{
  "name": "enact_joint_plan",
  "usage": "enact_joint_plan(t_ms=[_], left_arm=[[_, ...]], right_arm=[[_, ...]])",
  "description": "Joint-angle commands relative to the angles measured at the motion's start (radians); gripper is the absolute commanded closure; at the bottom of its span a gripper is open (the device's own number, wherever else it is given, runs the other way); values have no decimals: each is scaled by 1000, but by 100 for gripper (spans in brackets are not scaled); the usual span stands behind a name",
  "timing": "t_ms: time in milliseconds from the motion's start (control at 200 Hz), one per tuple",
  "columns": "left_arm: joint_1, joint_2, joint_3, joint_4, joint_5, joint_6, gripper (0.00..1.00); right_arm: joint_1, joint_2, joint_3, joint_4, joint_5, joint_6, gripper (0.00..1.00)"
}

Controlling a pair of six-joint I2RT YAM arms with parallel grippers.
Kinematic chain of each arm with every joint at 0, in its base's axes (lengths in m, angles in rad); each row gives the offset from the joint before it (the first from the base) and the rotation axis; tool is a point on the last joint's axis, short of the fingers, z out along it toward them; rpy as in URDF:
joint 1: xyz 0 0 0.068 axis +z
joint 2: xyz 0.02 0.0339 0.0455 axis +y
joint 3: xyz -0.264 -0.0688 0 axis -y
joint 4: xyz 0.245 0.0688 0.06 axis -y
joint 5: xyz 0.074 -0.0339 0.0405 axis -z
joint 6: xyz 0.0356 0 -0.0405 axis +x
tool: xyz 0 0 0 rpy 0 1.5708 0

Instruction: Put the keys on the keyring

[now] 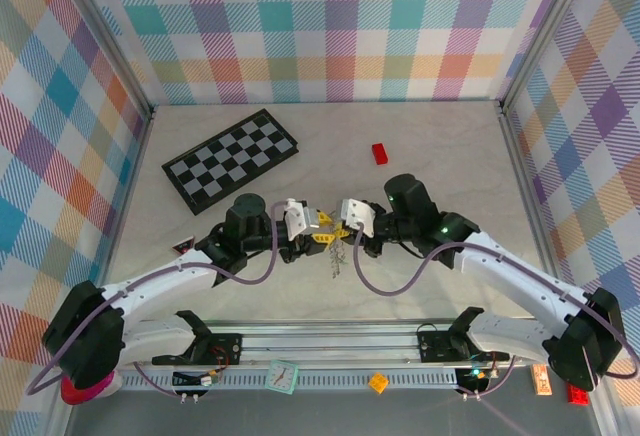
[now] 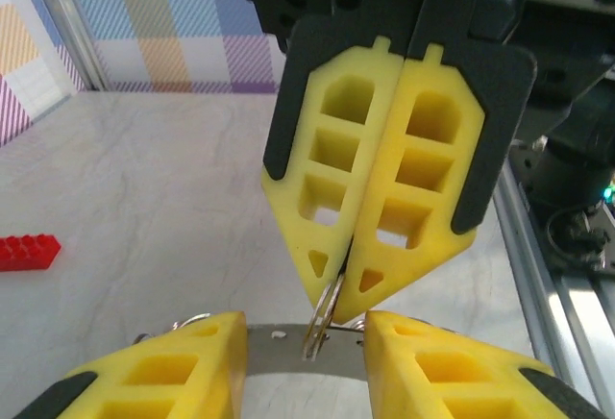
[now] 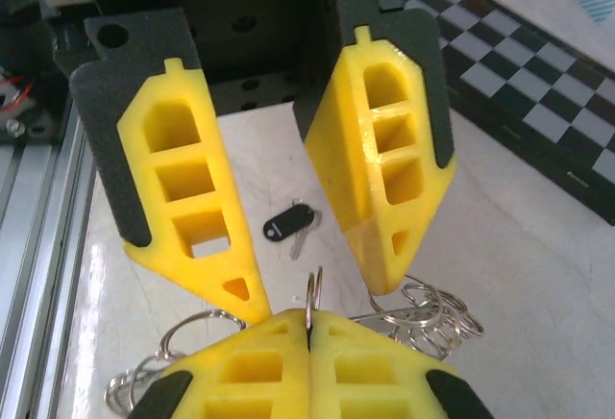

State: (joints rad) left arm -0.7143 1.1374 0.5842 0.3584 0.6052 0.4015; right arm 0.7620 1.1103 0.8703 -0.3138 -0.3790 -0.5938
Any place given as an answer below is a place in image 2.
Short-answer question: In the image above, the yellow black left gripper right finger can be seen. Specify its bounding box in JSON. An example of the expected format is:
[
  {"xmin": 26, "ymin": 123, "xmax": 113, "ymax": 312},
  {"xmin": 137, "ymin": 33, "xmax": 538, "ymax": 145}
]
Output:
[{"xmin": 362, "ymin": 310, "xmax": 611, "ymax": 419}]

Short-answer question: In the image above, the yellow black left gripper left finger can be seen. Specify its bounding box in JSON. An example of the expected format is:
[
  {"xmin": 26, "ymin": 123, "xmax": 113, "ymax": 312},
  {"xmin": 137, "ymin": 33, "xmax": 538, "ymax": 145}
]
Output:
[{"xmin": 12, "ymin": 310, "xmax": 249, "ymax": 419}]

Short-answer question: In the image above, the metal keyring disc with rings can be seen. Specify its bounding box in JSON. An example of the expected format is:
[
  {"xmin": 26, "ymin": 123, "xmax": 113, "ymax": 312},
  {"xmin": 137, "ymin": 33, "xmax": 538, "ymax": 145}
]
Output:
[{"xmin": 132, "ymin": 272, "xmax": 371, "ymax": 419}]

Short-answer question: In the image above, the small red toy brick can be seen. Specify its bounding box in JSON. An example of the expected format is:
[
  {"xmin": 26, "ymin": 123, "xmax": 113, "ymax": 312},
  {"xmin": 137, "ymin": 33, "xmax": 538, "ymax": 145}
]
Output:
[{"xmin": 0, "ymin": 234, "xmax": 62, "ymax": 272}]

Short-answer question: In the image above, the aluminium mounting rail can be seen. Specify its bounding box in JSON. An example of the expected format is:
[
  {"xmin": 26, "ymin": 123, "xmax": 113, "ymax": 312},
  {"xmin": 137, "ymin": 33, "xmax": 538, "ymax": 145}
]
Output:
[{"xmin": 494, "ymin": 163, "xmax": 615, "ymax": 419}]

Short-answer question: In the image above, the aluminium frame post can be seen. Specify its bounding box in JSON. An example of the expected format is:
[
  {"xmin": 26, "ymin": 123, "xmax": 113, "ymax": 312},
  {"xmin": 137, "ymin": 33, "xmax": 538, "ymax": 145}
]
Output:
[{"xmin": 23, "ymin": 0, "xmax": 111, "ymax": 93}]

